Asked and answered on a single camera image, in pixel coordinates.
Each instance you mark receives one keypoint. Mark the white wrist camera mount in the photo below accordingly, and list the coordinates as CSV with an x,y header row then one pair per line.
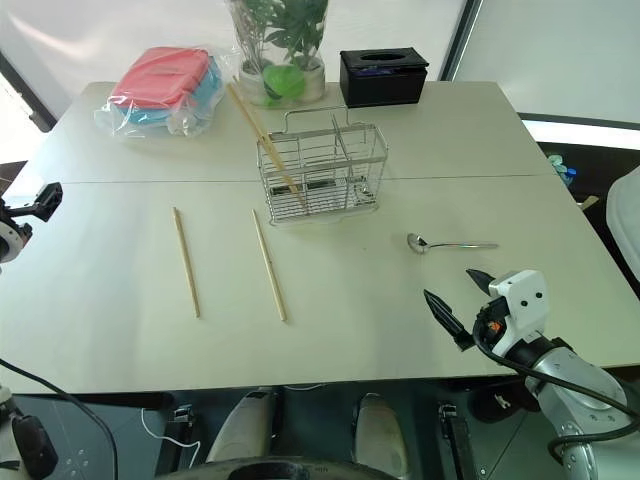
x,y
524,297
9,243

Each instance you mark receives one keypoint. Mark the black table leg stand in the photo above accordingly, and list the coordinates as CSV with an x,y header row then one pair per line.
x,y
457,440
182,417

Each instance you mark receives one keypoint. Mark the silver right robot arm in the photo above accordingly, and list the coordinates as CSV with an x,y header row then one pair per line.
x,y
575,382

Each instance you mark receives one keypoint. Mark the white board with frame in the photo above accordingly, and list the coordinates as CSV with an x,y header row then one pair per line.
x,y
550,45

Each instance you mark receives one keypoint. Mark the dark rounded robot base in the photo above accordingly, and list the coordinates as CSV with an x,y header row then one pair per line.
x,y
280,471

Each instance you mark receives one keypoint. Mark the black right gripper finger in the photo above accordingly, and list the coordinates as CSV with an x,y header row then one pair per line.
x,y
447,315
481,282

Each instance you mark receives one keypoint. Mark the silver metal spoon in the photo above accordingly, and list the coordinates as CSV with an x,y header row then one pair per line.
x,y
450,245

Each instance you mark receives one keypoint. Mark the green artificial plant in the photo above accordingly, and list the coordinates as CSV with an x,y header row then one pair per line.
x,y
295,25

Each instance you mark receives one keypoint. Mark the black tissue box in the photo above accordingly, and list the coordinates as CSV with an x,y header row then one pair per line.
x,y
382,87

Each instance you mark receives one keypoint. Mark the grey rounded robot foot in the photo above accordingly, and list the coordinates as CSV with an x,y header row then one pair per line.
x,y
245,430
379,435

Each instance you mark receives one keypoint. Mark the blue lunch box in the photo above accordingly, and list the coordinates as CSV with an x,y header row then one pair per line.
x,y
207,82

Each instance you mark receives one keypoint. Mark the white chair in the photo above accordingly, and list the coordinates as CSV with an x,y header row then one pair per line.
x,y
625,225

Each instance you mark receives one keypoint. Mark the white plant pot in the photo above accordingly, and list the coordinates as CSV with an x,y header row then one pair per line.
x,y
316,82

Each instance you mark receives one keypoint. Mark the clear plastic bag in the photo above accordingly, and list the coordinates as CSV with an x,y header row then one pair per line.
x,y
185,120

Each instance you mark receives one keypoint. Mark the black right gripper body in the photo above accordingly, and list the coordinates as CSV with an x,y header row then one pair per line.
x,y
489,316

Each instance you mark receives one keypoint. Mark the green round plastic item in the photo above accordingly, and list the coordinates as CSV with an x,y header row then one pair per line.
x,y
282,82

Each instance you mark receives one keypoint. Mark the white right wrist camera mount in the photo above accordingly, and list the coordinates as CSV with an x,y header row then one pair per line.
x,y
524,297

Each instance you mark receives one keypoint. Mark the wooden chopstick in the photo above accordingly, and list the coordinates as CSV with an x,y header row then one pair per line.
x,y
186,262
270,267
260,132
270,137

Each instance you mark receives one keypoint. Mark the green and blue small items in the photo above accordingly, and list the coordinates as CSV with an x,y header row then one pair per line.
x,y
564,170

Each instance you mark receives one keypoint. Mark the pink lunch box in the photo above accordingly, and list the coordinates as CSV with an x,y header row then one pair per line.
x,y
157,75

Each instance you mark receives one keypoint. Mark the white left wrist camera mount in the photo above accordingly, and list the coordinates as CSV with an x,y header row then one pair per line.
x,y
9,243

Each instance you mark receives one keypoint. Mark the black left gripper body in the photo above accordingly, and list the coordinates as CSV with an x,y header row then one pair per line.
x,y
48,201

